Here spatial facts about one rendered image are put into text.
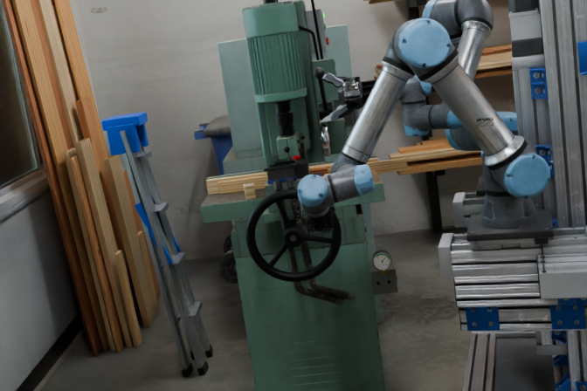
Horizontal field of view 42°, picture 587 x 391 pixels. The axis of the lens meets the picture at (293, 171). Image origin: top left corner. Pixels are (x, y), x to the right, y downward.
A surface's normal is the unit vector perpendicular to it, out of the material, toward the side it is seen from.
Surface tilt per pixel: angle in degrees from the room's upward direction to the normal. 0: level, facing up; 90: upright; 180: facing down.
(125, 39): 90
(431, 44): 83
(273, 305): 90
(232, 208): 90
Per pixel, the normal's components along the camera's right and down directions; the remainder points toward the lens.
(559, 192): -0.28, 0.22
